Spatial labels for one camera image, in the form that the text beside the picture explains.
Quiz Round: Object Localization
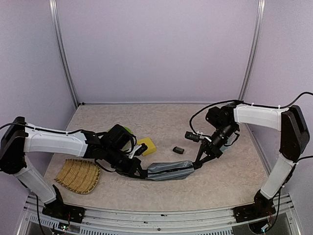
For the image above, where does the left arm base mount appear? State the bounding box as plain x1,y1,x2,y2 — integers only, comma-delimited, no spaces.
42,185,85,223

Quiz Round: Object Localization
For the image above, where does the grey zipper pouch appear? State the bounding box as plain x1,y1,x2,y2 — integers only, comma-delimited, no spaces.
147,160,195,181

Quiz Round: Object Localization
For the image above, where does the light blue cup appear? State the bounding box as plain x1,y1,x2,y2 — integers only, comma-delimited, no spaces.
220,139,233,152

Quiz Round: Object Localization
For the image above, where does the right aluminium frame post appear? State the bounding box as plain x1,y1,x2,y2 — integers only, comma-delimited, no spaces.
238,0,266,101

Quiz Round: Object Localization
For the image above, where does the left aluminium frame post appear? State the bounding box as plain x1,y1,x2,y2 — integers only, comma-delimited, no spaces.
48,0,80,109

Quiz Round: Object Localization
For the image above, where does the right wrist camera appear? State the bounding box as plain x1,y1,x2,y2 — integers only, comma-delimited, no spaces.
184,131,209,142

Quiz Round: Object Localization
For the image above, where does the black clipper comb guard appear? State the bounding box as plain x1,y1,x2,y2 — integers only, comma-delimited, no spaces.
173,146,184,154

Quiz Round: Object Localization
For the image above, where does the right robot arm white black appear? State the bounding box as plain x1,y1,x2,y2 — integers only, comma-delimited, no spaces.
192,125,313,217

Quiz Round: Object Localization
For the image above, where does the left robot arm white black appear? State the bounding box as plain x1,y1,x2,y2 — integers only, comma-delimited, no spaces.
0,117,148,218

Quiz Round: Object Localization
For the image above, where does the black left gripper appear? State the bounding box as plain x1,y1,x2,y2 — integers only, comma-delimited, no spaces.
104,145,145,178

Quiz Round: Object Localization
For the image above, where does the aluminium frame post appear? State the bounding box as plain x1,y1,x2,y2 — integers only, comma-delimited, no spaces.
48,0,80,109
238,0,266,101

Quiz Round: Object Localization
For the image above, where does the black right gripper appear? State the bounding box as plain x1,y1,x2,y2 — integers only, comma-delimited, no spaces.
196,122,237,165

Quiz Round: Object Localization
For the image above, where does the front aluminium rail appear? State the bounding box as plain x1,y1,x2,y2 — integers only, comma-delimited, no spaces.
17,194,303,235

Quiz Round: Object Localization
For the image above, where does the green plastic plate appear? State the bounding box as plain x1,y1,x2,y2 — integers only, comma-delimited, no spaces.
123,126,134,135

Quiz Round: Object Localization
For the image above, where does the woven bamboo tray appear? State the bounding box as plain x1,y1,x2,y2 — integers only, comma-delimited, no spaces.
54,159,101,195

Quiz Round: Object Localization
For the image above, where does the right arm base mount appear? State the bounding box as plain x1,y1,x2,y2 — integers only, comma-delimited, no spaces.
233,190,276,223

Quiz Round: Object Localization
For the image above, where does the yellow sponge block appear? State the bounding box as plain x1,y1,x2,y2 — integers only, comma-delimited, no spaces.
137,137,157,156

